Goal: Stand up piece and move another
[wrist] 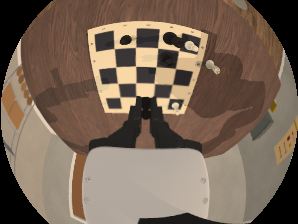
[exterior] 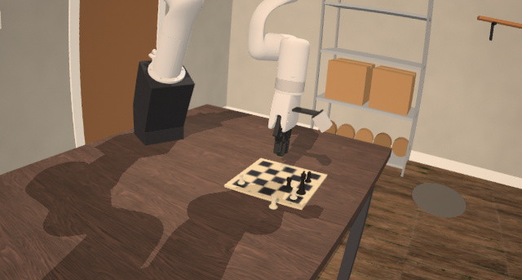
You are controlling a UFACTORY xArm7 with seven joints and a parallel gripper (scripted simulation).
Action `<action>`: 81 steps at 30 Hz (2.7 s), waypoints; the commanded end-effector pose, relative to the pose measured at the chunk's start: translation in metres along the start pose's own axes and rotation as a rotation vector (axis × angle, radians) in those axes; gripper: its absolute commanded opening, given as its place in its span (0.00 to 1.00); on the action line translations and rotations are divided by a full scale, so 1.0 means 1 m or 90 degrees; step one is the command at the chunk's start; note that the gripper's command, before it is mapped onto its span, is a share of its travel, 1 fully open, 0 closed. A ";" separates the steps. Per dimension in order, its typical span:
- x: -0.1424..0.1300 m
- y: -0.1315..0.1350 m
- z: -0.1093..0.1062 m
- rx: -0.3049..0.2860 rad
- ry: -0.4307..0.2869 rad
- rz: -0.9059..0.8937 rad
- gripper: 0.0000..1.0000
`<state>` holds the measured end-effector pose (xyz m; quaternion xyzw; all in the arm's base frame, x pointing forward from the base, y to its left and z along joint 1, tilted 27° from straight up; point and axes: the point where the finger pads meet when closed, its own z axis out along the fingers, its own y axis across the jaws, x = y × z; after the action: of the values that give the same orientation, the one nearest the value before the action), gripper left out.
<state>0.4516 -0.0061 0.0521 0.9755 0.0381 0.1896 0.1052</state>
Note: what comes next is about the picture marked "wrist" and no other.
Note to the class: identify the checkered chessboard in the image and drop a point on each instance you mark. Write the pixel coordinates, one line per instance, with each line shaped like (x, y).
(123, 72)

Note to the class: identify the white chess rook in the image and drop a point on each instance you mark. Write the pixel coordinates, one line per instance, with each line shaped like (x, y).
(210, 65)

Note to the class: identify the white pawn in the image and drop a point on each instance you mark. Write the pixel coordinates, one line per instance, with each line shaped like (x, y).
(190, 46)
(175, 105)

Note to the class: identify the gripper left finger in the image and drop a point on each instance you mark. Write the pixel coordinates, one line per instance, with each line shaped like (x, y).
(125, 137)

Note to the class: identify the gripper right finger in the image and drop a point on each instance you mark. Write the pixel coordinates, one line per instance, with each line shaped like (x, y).
(167, 138)

